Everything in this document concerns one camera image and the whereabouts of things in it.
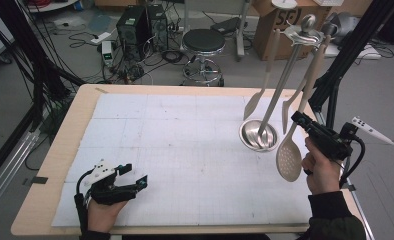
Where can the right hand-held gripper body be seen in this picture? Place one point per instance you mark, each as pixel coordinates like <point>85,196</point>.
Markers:
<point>331,143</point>

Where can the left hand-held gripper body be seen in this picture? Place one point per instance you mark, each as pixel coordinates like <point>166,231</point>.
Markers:
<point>108,195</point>

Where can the beige slotted turner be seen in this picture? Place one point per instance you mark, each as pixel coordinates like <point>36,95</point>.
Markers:
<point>285,113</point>

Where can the beige perforated skimmer spoon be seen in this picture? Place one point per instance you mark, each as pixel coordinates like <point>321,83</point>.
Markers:
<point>288,160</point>

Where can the beige pointed spatula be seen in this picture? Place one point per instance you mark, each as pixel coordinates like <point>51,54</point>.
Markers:
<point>251,106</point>

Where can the metal utensil stand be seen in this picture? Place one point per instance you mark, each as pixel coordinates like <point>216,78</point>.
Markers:
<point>251,133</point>

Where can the person's left hand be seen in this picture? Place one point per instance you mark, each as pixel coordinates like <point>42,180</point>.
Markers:
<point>101,218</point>

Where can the person's right hand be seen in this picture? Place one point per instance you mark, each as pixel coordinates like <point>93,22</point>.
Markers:
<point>323,173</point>

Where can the white foam mat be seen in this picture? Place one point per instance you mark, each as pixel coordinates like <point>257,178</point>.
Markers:
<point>158,133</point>

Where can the black tape strip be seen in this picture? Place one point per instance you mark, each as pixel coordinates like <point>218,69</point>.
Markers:
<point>35,180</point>

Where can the cardboard box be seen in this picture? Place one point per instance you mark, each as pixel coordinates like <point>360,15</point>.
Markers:
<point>263,33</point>

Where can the white flat device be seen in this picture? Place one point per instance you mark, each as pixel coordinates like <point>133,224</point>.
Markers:
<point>368,52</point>

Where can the grey rounded device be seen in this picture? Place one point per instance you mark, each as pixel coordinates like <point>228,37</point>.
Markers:
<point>348,23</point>

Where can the white bench power supply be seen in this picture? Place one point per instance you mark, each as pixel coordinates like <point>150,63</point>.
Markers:
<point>107,53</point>

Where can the white round disc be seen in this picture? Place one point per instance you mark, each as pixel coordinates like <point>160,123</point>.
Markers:
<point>284,3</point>

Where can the black flat case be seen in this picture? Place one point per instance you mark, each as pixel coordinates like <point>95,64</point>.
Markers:
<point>226,26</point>

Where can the black round stool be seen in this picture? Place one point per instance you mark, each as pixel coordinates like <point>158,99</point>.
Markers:
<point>203,40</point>

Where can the white power strip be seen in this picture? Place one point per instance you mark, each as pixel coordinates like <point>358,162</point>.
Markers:
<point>101,38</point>

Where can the black computer tower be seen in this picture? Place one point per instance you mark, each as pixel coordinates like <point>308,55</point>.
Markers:
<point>158,26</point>
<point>131,33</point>

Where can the aluminium rail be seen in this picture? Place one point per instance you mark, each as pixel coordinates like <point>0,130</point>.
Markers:
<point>365,213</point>
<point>8,166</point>

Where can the black metal frame stand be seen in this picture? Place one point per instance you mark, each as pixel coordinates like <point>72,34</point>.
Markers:
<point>38,66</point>
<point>348,50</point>

